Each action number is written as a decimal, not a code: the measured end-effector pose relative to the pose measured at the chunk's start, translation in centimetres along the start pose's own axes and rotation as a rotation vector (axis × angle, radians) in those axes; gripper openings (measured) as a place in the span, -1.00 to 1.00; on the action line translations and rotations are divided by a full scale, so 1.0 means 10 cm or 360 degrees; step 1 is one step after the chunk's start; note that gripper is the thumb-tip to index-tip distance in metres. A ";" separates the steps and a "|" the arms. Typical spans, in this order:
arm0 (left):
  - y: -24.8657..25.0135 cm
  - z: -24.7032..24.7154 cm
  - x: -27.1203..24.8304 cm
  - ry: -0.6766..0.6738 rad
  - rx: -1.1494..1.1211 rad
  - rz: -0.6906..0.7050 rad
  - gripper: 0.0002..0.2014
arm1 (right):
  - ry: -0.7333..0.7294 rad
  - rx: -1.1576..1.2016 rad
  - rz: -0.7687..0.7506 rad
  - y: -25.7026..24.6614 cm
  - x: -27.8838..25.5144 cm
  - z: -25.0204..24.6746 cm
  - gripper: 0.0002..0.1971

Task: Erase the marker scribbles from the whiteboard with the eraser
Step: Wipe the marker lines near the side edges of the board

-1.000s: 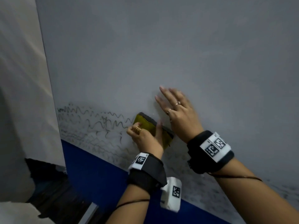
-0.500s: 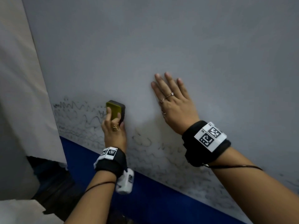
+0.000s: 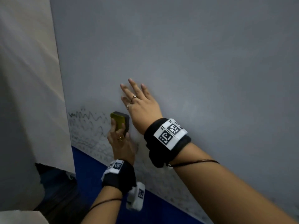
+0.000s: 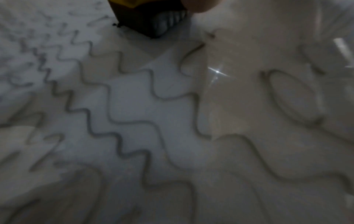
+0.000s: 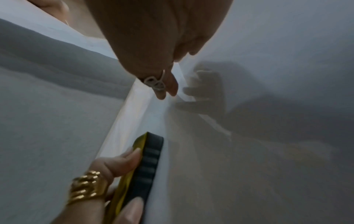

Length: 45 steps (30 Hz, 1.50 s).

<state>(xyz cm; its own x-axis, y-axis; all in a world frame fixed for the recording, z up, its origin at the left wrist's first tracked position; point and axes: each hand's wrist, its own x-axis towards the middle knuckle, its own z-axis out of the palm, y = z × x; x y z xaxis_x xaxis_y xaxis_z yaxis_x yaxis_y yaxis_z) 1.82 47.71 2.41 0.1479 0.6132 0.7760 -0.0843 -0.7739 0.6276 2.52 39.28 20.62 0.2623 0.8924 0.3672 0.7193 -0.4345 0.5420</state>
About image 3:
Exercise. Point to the person's right forearm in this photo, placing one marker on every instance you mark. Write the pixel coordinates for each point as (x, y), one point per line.
(233, 191)

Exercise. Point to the yellow and black whiteboard eraser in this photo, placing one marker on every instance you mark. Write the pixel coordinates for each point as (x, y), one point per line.
(120, 120)

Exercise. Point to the person's left hand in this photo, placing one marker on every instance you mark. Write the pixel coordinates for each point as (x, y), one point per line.
(123, 149)

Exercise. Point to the person's right hand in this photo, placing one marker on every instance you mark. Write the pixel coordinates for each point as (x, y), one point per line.
(144, 111)

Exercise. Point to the black wristband with marker tag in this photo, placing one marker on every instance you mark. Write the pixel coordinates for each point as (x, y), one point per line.
(154, 151)
(121, 177)

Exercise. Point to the grey partition panel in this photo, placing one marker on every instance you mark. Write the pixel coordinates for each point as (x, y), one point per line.
(18, 149)

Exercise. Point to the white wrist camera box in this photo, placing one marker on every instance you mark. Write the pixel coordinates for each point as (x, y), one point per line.
(135, 198)

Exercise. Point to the large scribbled whiteboard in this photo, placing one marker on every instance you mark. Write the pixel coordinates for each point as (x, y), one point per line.
(186, 55)

